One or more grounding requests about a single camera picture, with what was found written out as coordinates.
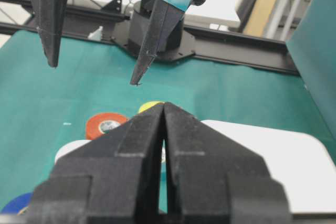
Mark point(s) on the right gripper black opposite teal-taped finger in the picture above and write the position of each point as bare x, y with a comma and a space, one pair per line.
165, 16

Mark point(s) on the white tape roll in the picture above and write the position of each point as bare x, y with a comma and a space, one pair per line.
69, 147

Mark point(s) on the green backdrop board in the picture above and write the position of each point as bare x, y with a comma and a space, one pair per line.
312, 48

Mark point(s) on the right gripper black opposite finger plain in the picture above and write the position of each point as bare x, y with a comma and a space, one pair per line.
50, 19

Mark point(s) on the green table cloth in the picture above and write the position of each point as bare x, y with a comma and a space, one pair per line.
43, 108

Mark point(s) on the blue tape roll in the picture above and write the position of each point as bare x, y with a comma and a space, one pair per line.
17, 204

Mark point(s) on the white plastic case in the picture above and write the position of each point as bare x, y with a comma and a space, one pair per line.
298, 160

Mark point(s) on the black opposite arm base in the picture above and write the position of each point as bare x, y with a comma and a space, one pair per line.
175, 41

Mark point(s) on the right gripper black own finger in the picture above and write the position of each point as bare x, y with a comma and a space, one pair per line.
113, 179
213, 179

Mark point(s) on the yellow tape roll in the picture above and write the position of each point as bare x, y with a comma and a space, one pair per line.
148, 105

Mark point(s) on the orange tape roll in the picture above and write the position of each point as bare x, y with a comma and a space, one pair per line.
101, 123

